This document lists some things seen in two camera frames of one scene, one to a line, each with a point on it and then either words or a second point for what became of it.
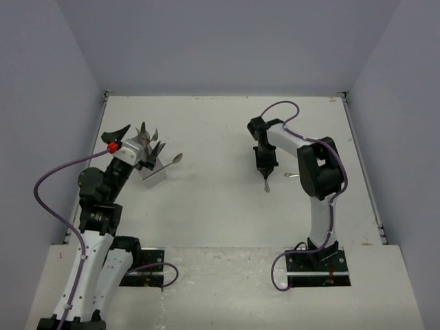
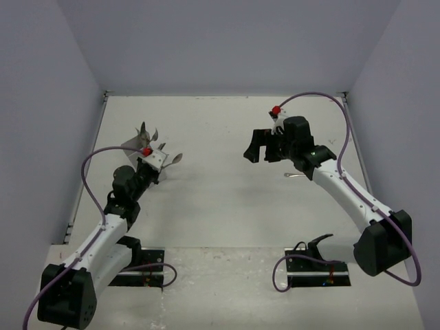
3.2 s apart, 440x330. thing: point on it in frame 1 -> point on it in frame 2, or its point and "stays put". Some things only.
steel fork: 155,136 stays put
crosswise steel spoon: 288,174 stays put
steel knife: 143,133 stays put
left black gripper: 116,136 -> 141,163
